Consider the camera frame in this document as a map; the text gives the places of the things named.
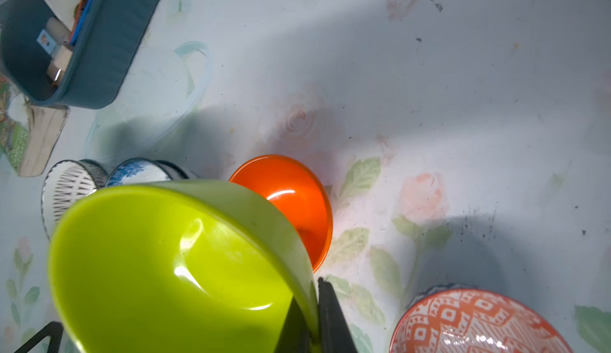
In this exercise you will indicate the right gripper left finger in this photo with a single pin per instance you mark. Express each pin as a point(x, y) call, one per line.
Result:
point(53, 331)

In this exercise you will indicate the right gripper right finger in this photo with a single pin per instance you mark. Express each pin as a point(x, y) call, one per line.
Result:
point(335, 333)

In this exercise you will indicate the lime green plastic bowl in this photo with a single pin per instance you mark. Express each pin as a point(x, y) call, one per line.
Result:
point(182, 266)

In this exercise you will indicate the maroon patterned white bowl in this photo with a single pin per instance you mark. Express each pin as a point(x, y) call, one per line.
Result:
point(67, 182)

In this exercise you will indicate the orange plastic bowl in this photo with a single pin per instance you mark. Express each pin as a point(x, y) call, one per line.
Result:
point(294, 189)

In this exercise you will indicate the large blue floral bowl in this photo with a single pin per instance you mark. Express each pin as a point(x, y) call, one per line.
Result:
point(141, 171)

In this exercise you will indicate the red geometric patterned bowl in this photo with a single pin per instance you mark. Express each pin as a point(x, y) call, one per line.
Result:
point(459, 318)

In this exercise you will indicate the green paperback book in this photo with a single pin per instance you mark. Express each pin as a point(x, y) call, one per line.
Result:
point(29, 133)

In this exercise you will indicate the teal plastic bin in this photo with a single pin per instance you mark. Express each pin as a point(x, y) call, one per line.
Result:
point(104, 50)

